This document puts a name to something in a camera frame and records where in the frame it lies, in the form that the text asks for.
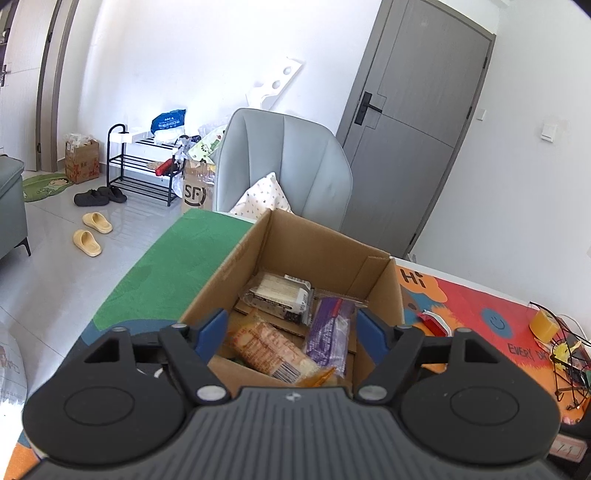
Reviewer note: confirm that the grey door frame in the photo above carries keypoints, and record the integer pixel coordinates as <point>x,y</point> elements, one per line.
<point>48,83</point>

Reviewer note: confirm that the yellow plastic toy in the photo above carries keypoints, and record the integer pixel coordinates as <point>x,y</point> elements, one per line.
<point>563,353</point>

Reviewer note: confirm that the black shoe rack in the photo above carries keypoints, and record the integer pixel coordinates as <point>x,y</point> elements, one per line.
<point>138,161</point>

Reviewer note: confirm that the cardboard box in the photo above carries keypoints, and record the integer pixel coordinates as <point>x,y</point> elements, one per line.
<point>314,249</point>

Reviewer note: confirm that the green patterned bag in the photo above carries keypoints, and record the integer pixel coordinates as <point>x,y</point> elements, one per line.
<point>207,143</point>

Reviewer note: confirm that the white cracker packet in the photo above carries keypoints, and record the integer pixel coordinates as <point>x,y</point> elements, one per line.
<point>281,293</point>

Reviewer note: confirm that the white foam board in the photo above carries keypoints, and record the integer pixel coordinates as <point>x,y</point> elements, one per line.
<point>274,85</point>

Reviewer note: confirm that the white patterned cushion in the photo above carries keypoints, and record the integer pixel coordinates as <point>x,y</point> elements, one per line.
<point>263,196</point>

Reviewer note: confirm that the colourful printed table mat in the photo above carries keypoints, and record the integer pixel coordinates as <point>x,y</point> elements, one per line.
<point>184,258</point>

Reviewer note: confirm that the yellow slipper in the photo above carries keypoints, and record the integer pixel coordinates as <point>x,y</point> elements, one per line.
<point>98,222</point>
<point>87,242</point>

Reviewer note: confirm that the blue plastic bag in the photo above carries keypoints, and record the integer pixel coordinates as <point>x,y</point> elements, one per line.
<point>168,121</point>

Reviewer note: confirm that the red plastic item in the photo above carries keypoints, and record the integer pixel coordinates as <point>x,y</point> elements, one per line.
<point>164,167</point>

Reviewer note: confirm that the black slipper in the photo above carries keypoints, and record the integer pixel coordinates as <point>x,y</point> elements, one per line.
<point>115,194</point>
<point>90,198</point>

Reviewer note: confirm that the grey sofa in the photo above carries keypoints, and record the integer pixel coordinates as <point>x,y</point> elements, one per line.
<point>11,207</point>

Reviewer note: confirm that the brown floor carton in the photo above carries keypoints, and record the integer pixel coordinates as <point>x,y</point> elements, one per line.
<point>83,161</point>

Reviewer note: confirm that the yellow tape roll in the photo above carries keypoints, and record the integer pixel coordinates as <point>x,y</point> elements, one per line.
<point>545,325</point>

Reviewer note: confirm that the purple wafer packet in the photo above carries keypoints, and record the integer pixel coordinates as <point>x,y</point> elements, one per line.
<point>330,332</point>

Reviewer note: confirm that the green floor mat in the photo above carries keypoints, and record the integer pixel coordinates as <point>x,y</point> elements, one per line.
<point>46,187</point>

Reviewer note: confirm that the grey door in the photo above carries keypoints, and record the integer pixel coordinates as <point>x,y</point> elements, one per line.
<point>415,115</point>

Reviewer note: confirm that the red snack packet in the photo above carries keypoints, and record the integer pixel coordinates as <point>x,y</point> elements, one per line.
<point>434,325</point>

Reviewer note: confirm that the brown carton with black logo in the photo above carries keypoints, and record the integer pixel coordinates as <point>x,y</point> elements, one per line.
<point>198,194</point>

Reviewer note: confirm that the grey armchair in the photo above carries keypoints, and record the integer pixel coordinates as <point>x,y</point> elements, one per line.
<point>295,161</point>

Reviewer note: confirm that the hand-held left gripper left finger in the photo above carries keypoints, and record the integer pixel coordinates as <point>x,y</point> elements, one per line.
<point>212,326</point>

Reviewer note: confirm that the white printed bag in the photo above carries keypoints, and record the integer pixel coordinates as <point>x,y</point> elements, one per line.
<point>11,364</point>

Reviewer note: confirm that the orange cracker packet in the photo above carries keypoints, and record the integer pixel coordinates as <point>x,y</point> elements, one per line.
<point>268,346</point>

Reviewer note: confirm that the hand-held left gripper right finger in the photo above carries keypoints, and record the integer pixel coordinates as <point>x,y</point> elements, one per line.
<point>371,328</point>

